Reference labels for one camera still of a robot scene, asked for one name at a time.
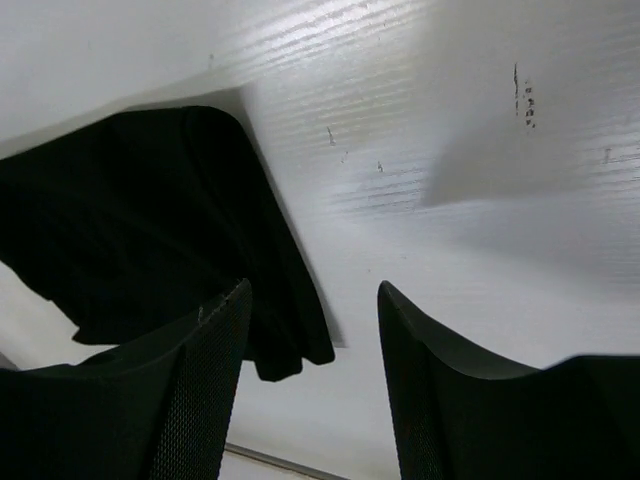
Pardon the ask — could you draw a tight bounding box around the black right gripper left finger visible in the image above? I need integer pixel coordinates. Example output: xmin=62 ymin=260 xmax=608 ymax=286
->
xmin=1 ymin=281 xmax=252 ymax=479

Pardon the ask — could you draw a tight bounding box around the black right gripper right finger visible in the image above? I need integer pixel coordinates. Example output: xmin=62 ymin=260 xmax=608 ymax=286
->
xmin=377 ymin=282 xmax=639 ymax=479

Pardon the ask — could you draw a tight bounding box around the black skirt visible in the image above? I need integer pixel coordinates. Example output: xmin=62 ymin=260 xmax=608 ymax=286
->
xmin=1 ymin=106 xmax=335 ymax=382

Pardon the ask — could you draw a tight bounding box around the aluminium table edge rail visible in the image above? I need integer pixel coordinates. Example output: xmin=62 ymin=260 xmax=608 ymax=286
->
xmin=224 ymin=443 xmax=346 ymax=480

